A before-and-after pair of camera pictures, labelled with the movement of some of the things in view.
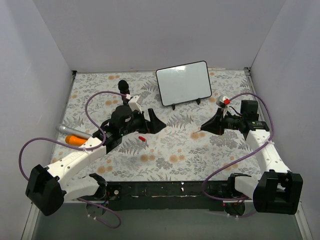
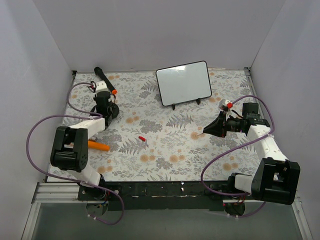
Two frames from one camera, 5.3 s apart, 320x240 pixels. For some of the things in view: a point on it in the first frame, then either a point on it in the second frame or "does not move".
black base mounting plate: [165, 196] does not move
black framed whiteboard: [184, 83] does not move
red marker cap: [142, 138] does not move
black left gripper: [147, 123] to [102, 99]
